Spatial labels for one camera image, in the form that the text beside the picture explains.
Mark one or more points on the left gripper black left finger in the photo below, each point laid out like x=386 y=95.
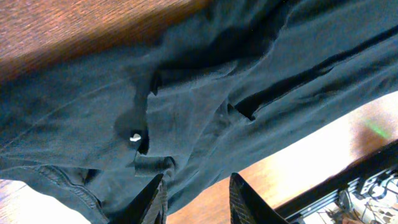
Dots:
x=148 y=207

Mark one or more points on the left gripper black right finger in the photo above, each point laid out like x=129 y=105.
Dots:
x=246 y=205

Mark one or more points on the black t-shirt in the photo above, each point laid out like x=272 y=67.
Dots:
x=233 y=84

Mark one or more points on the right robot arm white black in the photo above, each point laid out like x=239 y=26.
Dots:
x=354 y=178

